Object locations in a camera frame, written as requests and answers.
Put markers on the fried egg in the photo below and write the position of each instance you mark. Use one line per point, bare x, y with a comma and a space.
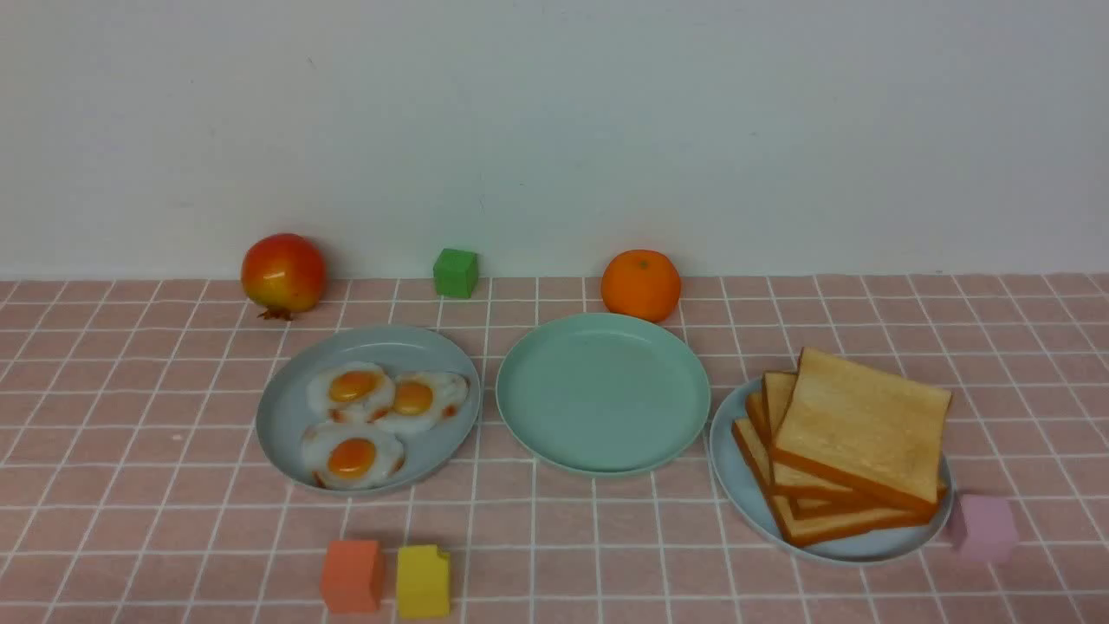
350, 456
423, 401
355, 392

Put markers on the orange tangerine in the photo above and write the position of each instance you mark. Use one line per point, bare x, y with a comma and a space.
641, 283

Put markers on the teal green centre plate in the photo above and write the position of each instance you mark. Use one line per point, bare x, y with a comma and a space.
603, 395

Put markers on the green cube block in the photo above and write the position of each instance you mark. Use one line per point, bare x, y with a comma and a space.
456, 273

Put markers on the light blue bread plate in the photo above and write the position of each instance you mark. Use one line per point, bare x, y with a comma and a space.
738, 483

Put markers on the red yellow pomegranate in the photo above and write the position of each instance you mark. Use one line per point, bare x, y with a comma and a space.
285, 275

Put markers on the yellow cube block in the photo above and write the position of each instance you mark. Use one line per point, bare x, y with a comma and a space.
423, 582

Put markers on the grey-blue egg plate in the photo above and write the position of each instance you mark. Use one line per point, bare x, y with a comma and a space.
283, 415

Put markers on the orange cube block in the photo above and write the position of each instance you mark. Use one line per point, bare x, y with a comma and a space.
352, 577

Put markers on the pink cube block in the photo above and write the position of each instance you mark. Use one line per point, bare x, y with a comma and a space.
982, 528

